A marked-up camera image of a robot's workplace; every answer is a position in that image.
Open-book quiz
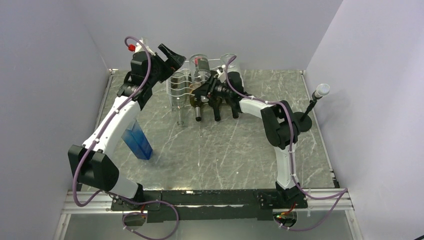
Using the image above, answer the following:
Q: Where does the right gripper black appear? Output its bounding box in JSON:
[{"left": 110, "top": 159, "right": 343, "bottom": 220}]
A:
[{"left": 192, "top": 74, "right": 233, "bottom": 102}]

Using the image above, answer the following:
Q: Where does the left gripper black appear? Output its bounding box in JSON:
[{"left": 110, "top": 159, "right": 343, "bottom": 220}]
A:
[{"left": 147, "top": 44, "right": 186, "bottom": 88}]

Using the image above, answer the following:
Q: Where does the dark wine bottle front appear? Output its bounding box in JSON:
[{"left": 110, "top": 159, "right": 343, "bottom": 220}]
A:
[{"left": 189, "top": 82, "right": 203, "bottom": 122}]

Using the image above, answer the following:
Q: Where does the dark wine bottle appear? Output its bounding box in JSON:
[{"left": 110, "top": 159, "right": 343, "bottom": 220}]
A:
[
  {"left": 208, "top": 97, "right": 222, "bottom": 122},
  {"left": 225, "top": 98, "right": 240, "bottom": 119},
  {"left": 189, "top": 82, "right": 203, "bottom": 122}
]

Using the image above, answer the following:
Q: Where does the clear glass bottle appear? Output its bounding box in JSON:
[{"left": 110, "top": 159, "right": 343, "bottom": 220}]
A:
[{"left": 170, "top": 72, "right": 188, "bottom": 127}]

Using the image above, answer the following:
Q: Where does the clear bottle silver cap front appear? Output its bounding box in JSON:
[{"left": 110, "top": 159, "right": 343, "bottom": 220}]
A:
[{"left": 189, "top": 53, "right": 211, "bottom": 85}]

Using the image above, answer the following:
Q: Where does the clear bottle silver cap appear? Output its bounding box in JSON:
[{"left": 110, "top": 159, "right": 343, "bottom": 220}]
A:
[
  {"left": 189, "top": 53, "right": 211, "bottom": 85},
  {"left": 220, "top": 53, "right": 245, "bottom": 87}
]

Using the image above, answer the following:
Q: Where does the blue square glass bottle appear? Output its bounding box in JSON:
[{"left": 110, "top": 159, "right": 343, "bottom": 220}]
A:
[{"left": 121, "top": 119, "right": 153, "bottom": 160}]

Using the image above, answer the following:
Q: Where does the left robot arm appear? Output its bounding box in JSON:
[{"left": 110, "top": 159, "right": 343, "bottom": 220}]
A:
[{"left": 67, "top": 44, "right": 186, "bottom": 210}]

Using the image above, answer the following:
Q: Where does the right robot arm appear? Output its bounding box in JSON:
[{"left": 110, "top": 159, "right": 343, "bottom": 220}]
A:
[{"left": 193, "top": 71, "right": 301, "bottom": 208}]

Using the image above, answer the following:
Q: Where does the microphone on black stand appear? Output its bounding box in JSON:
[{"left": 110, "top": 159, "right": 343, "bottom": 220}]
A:
[{"left": 294, "top": 83, "right": 331, "bottom": 133}]

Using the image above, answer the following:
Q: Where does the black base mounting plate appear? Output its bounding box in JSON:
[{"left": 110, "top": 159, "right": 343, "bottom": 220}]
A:
[{"left": 111, "top": 188, "right": 308, "bottom": 223}]

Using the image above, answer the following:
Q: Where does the white wire wine rack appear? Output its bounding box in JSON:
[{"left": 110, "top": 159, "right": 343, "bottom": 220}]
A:
[{"left": 166, "top": 54, "right": 245, "bottom": 108}]

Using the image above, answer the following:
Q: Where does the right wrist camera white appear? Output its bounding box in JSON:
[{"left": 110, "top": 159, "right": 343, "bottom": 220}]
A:
[{"left": 216, "top": 66, "right": 226, "bottom": 82}]

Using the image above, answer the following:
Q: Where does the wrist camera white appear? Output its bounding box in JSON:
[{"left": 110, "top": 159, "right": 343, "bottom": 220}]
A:
[
  {"left": 124, "top": 36, "right": 156, "bottom": 56},
  {"left": 216, "top": 66, "right": 226, "bottom": 82}
]

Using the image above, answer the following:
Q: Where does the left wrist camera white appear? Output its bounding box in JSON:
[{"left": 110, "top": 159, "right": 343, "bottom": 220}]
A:
[{"left": 124, "top": 36, "right": 156, "bottom": 56}]

